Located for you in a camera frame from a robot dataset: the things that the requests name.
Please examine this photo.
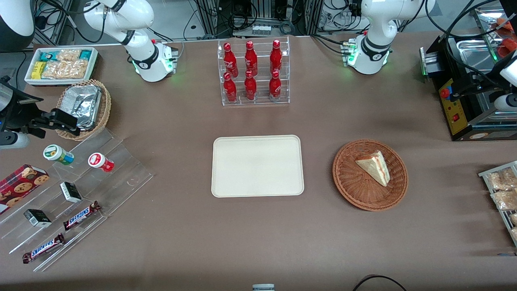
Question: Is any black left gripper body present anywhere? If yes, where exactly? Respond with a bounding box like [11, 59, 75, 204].
[464, 72, 502, 99]

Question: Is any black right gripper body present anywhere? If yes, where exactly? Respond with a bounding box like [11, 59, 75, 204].
[0, 81, 50, 138]

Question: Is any triangular sandwich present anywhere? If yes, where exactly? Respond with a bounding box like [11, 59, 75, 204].
[355, 150, 391, 187]

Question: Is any tan wicker basket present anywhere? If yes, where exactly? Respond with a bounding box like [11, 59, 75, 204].
[55, 79, 111, 141]

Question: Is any round brown wicker basket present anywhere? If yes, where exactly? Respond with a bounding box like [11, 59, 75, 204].
[332, 139, 409, 212]

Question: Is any cream plastic tray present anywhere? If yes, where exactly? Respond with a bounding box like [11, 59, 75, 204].
[211, 135, 305, 198]

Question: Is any steel pan in warmer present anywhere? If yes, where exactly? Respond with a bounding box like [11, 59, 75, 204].
[454, 38, 502, 76]
[473, 94, 510, 122]

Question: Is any black food warmer machine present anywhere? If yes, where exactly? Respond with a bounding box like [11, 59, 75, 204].
[419, 6, 517, 142]

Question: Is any aluminium foil container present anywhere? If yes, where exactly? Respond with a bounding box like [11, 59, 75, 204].
[61, 85, 102, 130]

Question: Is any green lid cup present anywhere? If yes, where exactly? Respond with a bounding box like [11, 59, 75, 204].
[43, 144, 75, 166]

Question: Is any red food item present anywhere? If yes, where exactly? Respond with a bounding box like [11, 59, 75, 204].
[498, 38, 517, 58]

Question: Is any large clear snack bag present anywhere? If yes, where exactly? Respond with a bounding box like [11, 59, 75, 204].
[42, 60, 88, 80]

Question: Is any red lid cup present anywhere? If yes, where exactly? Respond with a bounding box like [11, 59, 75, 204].
[88, 152, 115, 173]

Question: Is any white plastic snack bin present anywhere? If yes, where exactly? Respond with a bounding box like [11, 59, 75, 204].
[24, 46, 99, 86]

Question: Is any small clear snack bag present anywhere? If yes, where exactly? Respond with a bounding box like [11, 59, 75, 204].
[57, 49, 81, 62]

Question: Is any small black white box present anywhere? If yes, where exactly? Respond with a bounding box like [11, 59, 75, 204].
[23, 209, 52, 228]
[60, 182, 82, 203]

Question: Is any red cookie box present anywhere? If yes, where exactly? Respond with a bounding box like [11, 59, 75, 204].
[0, 164, 50, 215]

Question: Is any clear acrylic step display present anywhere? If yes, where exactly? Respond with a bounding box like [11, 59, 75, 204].
[0, 127, 154, 272]

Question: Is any Snickers chocolate bar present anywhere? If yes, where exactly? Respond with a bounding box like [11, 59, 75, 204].
[22, 233, 65, 264]
[63, 201, 101, 231]

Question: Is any red soda bottle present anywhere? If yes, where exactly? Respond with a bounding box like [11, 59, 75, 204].
[244, 70, 257, 101]
[270, 39, 283, 75]
[269, 70, 282, 100]
[245, 40, 258, 77]
[223, 72, 237, 103]
[223, 42, 239, 78]

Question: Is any clear acrylic bottle rack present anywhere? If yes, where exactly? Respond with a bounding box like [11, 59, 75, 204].
[217, 36, 290, 106]

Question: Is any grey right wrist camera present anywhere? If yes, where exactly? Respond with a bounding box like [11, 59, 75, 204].
[0, 131, 30, 150]

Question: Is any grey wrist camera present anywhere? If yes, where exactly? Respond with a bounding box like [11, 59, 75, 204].
[0, 131, 30, 150]
[494, 94, 517, 112]

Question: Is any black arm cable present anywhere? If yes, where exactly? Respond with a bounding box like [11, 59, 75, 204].
[426, 0, 503, 79]

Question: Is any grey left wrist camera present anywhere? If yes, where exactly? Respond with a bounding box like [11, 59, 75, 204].
[494, 94, 517, 112]

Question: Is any grey wire tray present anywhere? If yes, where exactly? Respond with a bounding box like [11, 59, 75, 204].
[478, 160, 517, 247]

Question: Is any black cable loop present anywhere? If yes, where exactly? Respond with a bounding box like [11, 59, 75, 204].
[352, 275, 408, 291]

